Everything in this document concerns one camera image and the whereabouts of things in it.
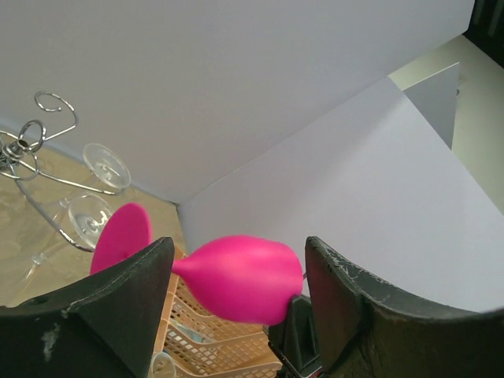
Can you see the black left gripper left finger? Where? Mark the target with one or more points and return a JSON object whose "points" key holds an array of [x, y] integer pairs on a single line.
{"points": [[104, 325]]}

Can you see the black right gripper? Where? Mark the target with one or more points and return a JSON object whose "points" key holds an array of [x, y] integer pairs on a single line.
{"points": [[294, 341]]}

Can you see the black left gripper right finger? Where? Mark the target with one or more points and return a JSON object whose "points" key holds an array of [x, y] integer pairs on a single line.
{"points": [[367, 327]]}

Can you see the pink plastic wine glass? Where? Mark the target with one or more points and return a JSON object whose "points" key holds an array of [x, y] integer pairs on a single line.
{"points": [[239, 278]]}

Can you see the clear champagne flute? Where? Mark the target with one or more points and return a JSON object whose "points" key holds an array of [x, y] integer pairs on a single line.
{"points": [[42, 235], [106, 165]]}

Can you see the orange plastic basket rack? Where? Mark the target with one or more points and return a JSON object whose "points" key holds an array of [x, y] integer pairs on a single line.
{"points": [[202, 345]]}

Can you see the blue white small jar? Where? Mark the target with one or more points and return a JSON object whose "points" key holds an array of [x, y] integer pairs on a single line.
{"points": [[162, 366]]}

